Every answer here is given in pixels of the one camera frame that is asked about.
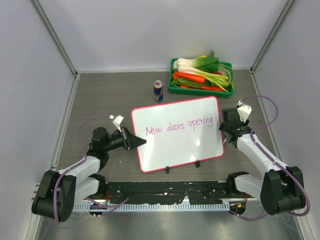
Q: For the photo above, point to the red bull can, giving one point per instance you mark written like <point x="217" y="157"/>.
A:
<point x="158" y="90"/>

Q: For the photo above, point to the bok choy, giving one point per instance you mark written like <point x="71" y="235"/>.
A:
<point x="204" y="63"/>

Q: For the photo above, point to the right aluminium frame post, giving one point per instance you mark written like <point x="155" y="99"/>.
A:
<point x="289" y="4"/>

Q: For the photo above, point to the aluminium frame post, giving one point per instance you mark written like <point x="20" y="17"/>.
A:
<point x="289" y="4"/>
<point x="52" y="33"/>

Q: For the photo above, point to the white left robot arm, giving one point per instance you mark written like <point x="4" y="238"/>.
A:
<point x="59" y="191"/>

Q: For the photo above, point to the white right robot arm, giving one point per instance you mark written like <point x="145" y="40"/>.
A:
<point x="281" y="189"/>

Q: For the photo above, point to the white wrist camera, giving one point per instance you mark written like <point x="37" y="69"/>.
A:
<point x="116" y="121"/>
<point x="244" y="111"/>

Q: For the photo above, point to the orange carrot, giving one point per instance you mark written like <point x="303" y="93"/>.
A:
<point x="191" y="77"/>

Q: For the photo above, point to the green onion bunch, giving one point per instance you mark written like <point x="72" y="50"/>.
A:
<point x="223" y="79"/>

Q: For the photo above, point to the pink framed whiteboard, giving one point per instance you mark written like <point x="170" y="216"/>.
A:
<point x="178" y="133"/>

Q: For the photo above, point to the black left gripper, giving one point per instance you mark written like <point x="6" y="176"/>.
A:
<point x="125" y="135"/>

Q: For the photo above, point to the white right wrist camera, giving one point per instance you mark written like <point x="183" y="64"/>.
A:
<point x="244" y="111"/>

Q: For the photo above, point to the left aluminium frame post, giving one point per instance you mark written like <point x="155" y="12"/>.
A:
<point x="52" y="33"/>

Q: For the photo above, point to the green plastic tray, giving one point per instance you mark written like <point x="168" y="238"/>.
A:
<point x="186" y="87"/>

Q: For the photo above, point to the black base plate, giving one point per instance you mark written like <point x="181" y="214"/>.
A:
<point x="166" y="192"/>

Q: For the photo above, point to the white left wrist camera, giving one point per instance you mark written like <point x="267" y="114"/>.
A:
<point x="116" y="121"/>

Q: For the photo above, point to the white slotted cable duct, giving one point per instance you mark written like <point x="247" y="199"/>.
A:
<point x="183" y="207"/>

